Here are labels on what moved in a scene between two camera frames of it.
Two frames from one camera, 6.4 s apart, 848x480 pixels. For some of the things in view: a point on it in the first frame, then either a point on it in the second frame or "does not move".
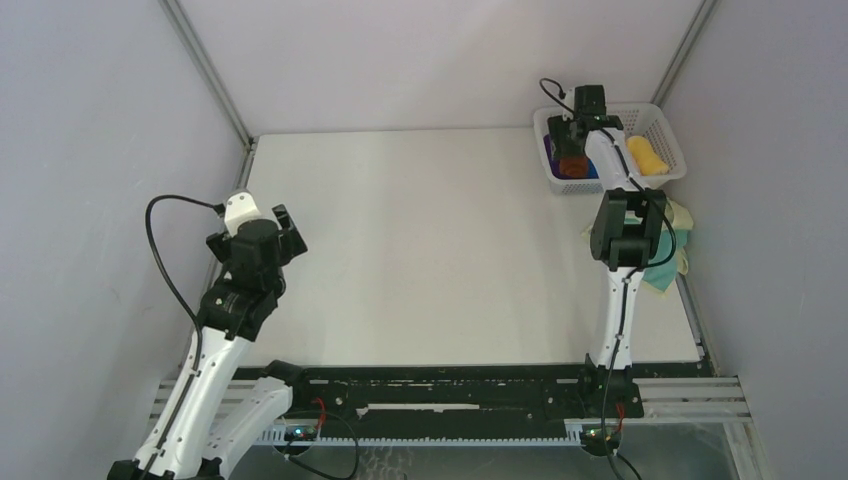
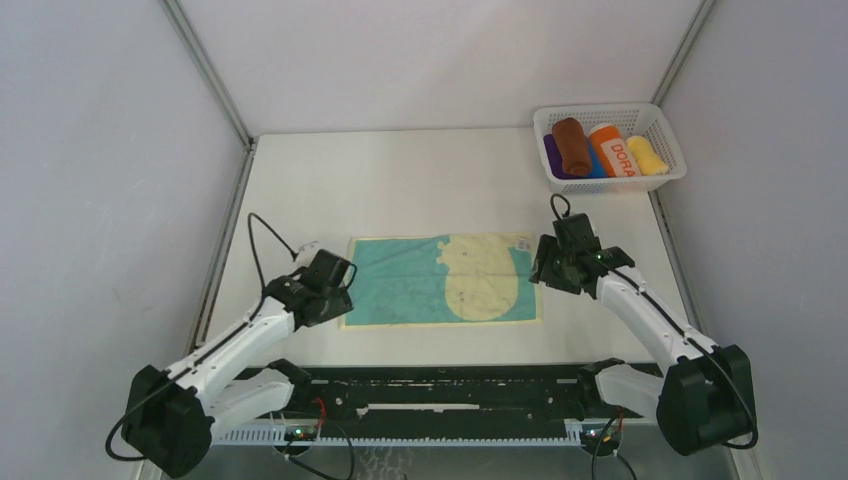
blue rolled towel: (592, 171) does not move
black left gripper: (291, 244) to (340, 305)
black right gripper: (557, 127) to (542, 272)
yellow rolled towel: (648, 161) does not move
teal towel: (662, 276) to (443, 281)
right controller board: (592, 435) does not move
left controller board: (300, 433) does not move
